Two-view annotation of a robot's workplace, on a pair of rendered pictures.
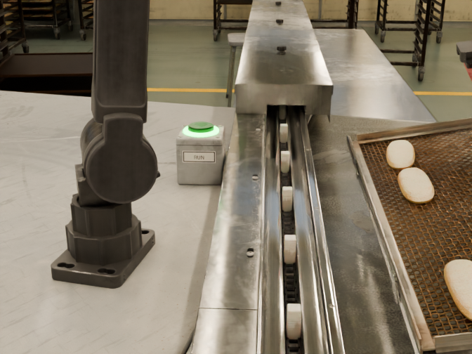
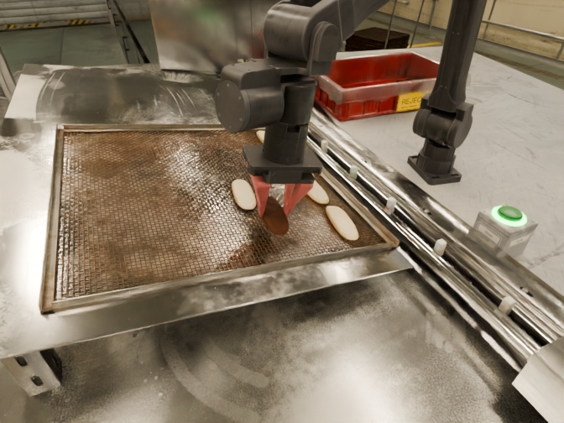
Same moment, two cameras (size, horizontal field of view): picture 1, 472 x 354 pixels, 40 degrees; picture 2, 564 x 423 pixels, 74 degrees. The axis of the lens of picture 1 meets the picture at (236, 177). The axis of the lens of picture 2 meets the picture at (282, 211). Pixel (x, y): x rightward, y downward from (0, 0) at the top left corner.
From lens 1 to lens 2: 1.35 m
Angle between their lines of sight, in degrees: 116
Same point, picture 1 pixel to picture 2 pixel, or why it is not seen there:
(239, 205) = (403, 185)
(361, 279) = not seen: hidden behind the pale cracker
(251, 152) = (470, 242)
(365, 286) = not seen: hidden behind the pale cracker
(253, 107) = not seen: outside the picture
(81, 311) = (404, 151)
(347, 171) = (407, 300)
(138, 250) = (420, 168)
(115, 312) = (393, 154)
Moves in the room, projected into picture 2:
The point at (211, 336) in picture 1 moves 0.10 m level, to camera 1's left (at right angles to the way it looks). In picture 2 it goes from (341, 133) to (371, 126)
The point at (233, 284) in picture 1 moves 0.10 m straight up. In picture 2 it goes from (354, 148) to (358, 109)
